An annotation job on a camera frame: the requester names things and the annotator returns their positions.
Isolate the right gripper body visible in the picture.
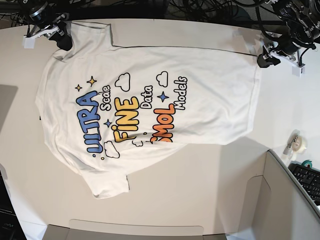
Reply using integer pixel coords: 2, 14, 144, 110
24, 13, 69, 40

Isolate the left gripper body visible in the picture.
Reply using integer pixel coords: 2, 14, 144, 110
261, 32, 317, 66

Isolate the white printed t-shirt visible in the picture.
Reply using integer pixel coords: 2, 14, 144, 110
35, 22, 261, 199

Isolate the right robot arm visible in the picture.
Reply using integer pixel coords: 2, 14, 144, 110
18, 0, 73, 51

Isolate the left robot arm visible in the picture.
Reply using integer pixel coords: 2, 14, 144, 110
255, 0, 320, 69

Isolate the clear tape dispenser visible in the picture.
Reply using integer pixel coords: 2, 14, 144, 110
282, 129, 308, 161

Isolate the green tape roll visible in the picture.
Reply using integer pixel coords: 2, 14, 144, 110
301, 160, 313, 168

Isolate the black computer keyboard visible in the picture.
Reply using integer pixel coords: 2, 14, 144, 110
288, 163, 320, 206

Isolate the beige cardboard box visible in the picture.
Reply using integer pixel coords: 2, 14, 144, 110
43, 150, 320, 240

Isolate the black monitor corner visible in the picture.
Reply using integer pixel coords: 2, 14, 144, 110
0, 165, 27, 240

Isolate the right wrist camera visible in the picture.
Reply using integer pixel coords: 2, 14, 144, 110
22, 35, 36, 49

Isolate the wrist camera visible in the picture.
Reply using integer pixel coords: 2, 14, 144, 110
22, 35, 36, 49
292, 63, 305, 78

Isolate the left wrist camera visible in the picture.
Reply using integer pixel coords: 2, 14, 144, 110
292, 63, 305, 78

